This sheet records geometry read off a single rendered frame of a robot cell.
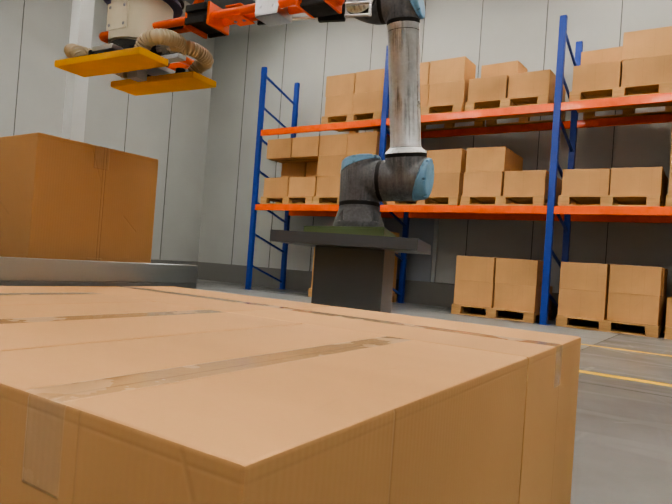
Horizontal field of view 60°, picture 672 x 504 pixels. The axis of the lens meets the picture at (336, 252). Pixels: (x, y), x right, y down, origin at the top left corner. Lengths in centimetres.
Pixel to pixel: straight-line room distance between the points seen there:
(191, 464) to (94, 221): 152
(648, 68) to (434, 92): 294
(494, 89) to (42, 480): 875
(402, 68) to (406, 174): 36
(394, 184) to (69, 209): 104
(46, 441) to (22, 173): 138
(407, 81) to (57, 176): 116
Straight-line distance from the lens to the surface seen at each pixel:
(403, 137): 207
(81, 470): 46
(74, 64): 180
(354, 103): 1010
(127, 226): 192
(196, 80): 175
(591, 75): 871
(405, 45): 212
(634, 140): 971
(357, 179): 209
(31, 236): 176
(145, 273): 188
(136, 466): 41
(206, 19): 163
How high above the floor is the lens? 66
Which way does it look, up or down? 1 degrees up
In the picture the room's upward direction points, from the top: 4 degrees clockwise
